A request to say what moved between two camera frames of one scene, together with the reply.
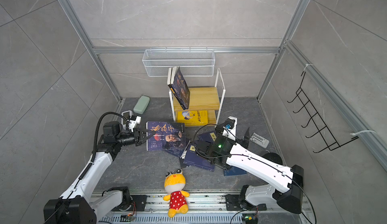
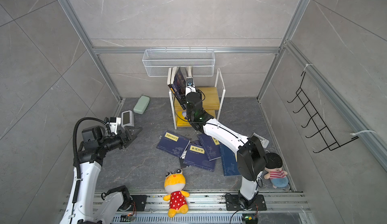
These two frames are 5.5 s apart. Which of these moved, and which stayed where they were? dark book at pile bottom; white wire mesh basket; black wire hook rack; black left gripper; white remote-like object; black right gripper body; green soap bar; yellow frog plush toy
Moved: black left gripper; black right gripper body
Stayed: white wire mesh basket; dark book at pile bottom; black wire hook rack; white remote-like object; yellow frog plush toy; green soap bar
